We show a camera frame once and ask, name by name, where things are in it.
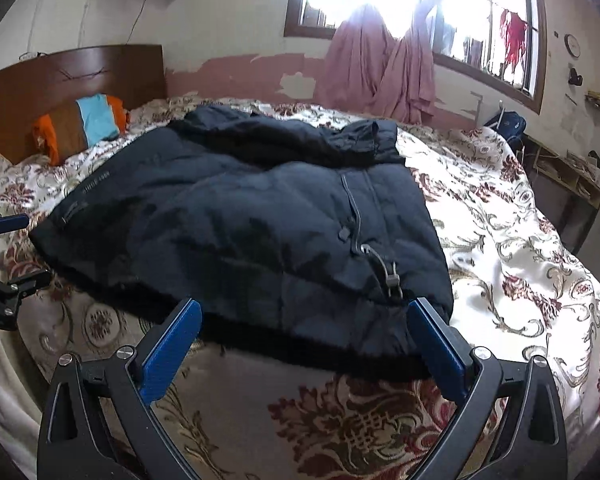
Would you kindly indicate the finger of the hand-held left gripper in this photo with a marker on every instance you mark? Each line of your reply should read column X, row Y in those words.
column 15, row 287
column 10, row 222

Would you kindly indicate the round wall clock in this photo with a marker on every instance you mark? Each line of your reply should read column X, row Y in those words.
column 573, row 45

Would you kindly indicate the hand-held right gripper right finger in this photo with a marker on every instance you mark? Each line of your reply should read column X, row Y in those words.
column 437, row 350

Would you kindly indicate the floral satin bed quilt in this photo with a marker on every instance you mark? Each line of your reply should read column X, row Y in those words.
column 505, row 270

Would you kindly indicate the pink curtain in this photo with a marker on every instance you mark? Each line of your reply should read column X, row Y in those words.
column 355, row 70
column 412, row 80

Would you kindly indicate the black wall hook item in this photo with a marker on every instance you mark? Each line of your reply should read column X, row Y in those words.
column 575, row 77

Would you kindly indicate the wooden desk with shelves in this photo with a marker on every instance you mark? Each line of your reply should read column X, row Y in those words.
column 575, row 195

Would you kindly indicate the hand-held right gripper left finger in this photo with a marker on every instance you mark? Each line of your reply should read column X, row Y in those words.
column 172, row 350

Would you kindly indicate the wooden bed headboard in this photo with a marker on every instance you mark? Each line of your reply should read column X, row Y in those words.
column 55, row 80

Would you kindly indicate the white bed sheet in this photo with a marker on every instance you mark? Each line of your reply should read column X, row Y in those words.
column 5, row 400

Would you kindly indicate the dark navy padded jacket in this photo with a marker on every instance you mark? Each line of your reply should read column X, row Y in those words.
column 230, row 230

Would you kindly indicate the blue backpack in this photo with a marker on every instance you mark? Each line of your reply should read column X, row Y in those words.
column 510, row 122

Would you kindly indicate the brown framed window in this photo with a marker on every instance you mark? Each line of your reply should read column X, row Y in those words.
column 292, row 25

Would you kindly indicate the striped orange brown blue pillow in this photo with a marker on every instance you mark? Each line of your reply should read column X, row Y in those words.
column 95, row 120

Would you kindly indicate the small wall shelf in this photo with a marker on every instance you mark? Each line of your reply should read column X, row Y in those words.
column 596, row 101

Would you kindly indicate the red hanging clothes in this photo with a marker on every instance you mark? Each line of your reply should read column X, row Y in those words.
column 512, row 32

